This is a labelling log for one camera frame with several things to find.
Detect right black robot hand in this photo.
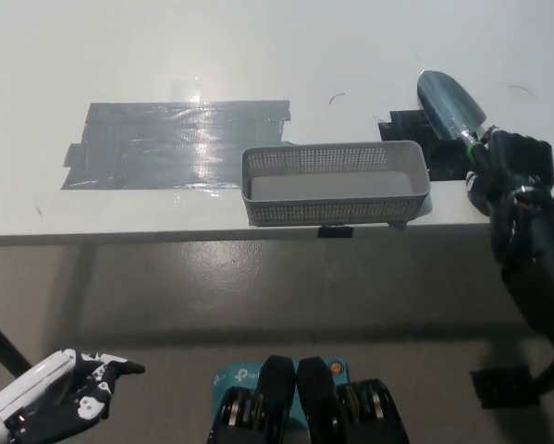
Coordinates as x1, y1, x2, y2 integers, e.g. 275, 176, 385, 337
465, 127, 554, 216

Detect black tape patch on table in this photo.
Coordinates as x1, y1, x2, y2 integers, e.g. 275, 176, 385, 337
376, 109, 472, 181

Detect grey perforated plastic basket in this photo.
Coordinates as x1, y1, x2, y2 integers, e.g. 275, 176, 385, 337
240, 140, 431, 228

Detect small black tape strip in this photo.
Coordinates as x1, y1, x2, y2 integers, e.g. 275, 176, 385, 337
317, 225, 354, 240

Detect large grey duct tape patch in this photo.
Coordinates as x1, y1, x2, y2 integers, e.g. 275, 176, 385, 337
59, 97, 296, 191

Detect garden trowel green black handle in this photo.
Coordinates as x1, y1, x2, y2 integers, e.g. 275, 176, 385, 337
416, 68, 493, 166

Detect black tape patch on floor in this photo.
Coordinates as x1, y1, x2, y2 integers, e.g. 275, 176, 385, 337
470, 365, 544, 409

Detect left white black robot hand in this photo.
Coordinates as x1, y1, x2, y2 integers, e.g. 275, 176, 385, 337
0, 349, 146, 434

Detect robot body black teal blocks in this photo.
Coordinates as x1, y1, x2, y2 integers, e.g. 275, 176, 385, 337
205, 354, 412, 444

